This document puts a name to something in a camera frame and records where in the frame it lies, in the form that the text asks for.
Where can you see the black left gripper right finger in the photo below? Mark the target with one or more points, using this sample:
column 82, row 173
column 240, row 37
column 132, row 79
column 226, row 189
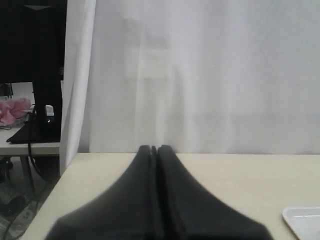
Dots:
column 190, row 212

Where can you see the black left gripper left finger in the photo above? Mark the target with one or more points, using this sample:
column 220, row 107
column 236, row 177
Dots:
column 128, row 210

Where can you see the white rectangular tray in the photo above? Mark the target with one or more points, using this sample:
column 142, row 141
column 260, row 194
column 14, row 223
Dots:
column 304, row 222

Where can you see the black round object on floor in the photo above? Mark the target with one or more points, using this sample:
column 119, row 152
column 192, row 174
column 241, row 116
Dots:
column 14, row 206

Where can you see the white curtain backdrop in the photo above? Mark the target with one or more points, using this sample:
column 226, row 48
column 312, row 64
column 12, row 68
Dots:
column 203, row 76

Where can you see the pink plush toy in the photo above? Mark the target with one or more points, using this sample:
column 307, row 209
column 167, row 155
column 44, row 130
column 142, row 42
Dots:
column 13, row 109

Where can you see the black stand on side table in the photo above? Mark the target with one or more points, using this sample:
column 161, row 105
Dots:
column 32, row 49

